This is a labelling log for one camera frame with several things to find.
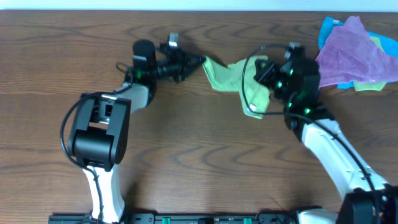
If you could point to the blue microfiber cloth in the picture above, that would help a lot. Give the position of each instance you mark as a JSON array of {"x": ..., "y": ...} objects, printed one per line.
[{"x": 389, "y": 45}]

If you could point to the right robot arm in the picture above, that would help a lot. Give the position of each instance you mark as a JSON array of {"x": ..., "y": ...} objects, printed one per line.
[{"x": 366, "y": 196}]

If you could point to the purple microfiber cloth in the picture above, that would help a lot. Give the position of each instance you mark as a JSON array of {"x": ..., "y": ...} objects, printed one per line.
[{"x": 350, "y": 55}]

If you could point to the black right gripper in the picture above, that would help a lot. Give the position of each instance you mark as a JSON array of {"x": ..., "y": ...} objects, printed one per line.
[{"x": 262, "y": 74}]

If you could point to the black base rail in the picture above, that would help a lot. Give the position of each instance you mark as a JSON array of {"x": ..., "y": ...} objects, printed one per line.
[{"x": 150, "y": 218}]

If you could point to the green microfiber cloth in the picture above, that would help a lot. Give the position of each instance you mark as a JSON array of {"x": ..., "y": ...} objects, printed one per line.
[{"x": 239, "y": 77}]

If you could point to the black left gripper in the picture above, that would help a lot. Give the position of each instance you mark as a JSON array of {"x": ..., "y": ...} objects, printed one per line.
[{"x": 182, "y": 67}]

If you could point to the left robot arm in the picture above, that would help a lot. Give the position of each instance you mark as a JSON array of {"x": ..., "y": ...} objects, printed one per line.
[{"x": 98, "y": 138}]

